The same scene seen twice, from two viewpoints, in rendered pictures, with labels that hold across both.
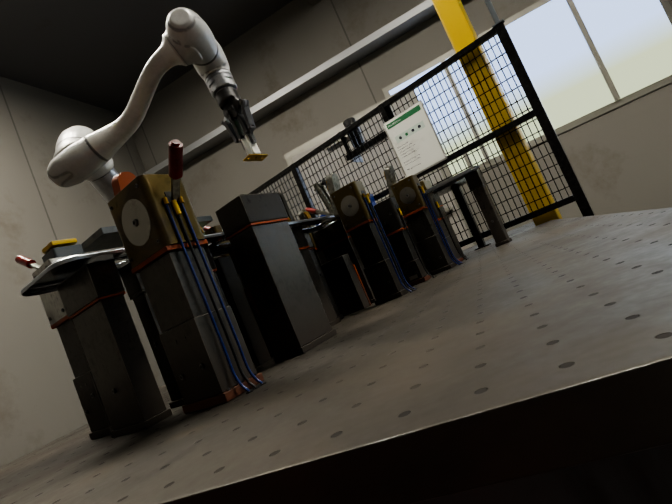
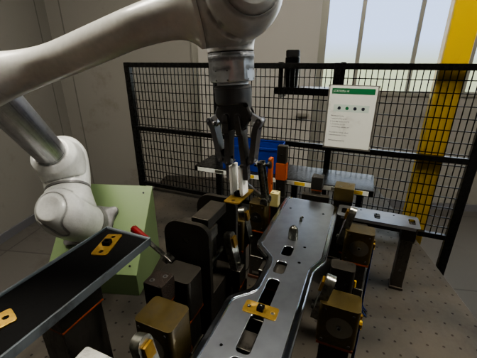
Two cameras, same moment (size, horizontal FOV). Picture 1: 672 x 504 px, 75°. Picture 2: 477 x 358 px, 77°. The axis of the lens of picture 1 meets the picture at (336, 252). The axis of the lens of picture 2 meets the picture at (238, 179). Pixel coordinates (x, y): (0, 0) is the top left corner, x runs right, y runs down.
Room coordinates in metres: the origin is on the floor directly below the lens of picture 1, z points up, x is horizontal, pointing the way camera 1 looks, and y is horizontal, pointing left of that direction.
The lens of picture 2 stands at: (0.76, 0.23, 1.56)
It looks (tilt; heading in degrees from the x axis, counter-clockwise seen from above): 22 degrees down; 350
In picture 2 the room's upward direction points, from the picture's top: straight up
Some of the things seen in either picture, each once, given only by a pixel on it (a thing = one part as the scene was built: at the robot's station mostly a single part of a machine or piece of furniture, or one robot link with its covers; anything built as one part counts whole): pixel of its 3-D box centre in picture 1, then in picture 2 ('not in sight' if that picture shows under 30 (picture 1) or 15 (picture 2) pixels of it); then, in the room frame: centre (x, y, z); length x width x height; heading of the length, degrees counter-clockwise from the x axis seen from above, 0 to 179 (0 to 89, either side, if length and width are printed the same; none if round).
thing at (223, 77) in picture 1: (222, 86); (231, 69); (1.37, 0.13, 1.54); 0.09 x 0.09 x 0.06
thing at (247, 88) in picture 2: (231, 105); (233, 107); (1.37, 0.13, 1.47); 0.08 x 0.07 x 0.09; 53
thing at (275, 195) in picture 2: not in sight; (273, 230); (1.81, -0.11, 0.88); 0.04 x 0.04 x 0.37; 57
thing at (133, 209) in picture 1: (189, 289); not in sight; (0.68, 0.24, 0.88); 0.14 x 0.09 x 0.36; 57
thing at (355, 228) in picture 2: (426, 224); (357, 273); (1.51, -0.33, 0.87); 0.12 x 0.07 x 0.35; 57
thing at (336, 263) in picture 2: (405, 240); (341, 304); (1.41, -0.22, 0.84); 0.10 x 0.05 x 0.29; 57
